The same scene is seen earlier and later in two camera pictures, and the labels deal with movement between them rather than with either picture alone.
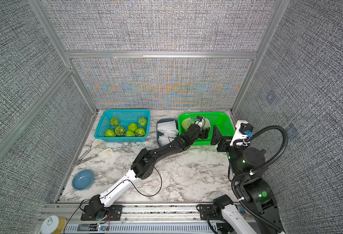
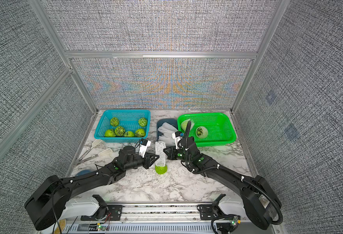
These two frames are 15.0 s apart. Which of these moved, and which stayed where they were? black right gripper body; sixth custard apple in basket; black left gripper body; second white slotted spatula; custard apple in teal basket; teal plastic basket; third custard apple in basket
Moved: black right gripper body; black left gripper body
Stayed: teal plastic basket; second white slotted spatula; custard apple in teal basket; third custard apple in basket; sixth custard apple in basket
